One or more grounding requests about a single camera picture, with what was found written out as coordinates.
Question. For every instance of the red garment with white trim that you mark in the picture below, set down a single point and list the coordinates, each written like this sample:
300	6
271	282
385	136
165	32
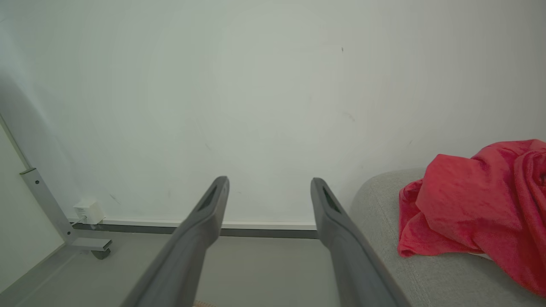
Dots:
469	204

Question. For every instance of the white and dark baseboard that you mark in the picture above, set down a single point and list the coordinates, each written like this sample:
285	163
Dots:
264	228

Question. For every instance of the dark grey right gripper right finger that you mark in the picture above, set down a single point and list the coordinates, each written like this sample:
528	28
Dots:
354	264

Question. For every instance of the grey fabric sofa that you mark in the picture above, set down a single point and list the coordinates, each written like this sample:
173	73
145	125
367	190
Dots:
426	281

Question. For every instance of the dark caster wheel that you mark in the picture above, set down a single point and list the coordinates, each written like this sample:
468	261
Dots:
101	254

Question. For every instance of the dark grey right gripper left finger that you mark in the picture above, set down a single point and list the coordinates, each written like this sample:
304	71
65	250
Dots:
183	256

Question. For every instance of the white partition panel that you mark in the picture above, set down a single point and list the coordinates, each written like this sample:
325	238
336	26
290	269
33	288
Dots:
17	221

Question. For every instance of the grey furniture foot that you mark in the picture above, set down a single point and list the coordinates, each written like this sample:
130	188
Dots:
47	204

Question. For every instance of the white power adapter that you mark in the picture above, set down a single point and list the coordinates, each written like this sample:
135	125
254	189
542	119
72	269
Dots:
88	211

